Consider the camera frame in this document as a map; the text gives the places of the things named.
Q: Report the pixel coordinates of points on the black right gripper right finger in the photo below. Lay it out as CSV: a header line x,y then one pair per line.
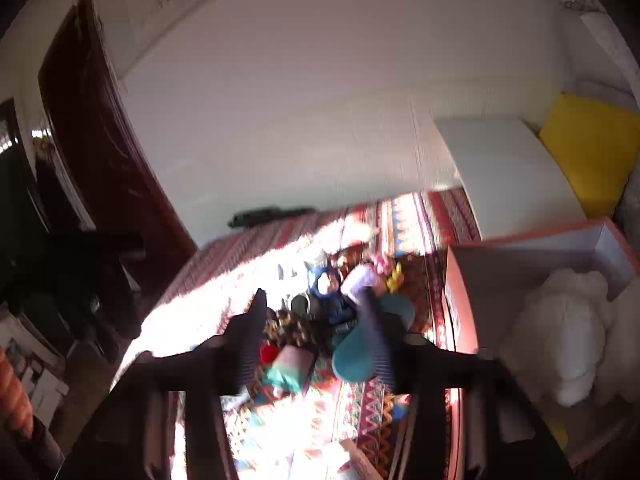
x,y
511,440

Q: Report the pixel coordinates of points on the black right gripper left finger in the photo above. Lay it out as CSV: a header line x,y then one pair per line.
x,y
131,434

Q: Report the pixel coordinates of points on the white plush toy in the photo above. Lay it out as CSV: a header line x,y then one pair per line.
x,y
557,341
618,373

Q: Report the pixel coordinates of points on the blue cat figurine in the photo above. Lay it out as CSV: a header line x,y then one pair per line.
x,y
331,314

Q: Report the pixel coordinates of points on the patterned red tablecloth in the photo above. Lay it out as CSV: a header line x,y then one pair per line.
x,y
313,409

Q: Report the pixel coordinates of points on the teal glasses case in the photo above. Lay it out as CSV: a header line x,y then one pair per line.
x,y
352,361

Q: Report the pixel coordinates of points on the pink storage box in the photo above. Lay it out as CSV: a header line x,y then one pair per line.
x,y
485,290

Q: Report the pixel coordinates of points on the yellow flower decoration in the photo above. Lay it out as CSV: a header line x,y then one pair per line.
x,y
395,279

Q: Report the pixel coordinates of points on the pink flower decoration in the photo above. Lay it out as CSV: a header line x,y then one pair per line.
x,y
383,264

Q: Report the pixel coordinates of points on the purple woven flower basket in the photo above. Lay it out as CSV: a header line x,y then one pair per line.
x,y
360,277

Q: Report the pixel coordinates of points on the pink green tube pouch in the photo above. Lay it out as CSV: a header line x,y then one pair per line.
x,y
290,370

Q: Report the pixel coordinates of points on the dark metal cup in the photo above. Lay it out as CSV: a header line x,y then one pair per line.
x,y
299,304

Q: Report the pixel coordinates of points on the white foam block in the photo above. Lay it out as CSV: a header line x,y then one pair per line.
x,y
512,182

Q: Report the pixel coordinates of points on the black remote control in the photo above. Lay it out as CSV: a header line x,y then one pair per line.
x,y
257,217

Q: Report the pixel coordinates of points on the dark red wooden door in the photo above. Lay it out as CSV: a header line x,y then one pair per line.
x,y
101,153

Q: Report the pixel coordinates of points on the yellow pillow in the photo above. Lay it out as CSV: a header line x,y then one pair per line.
x,y
596,146

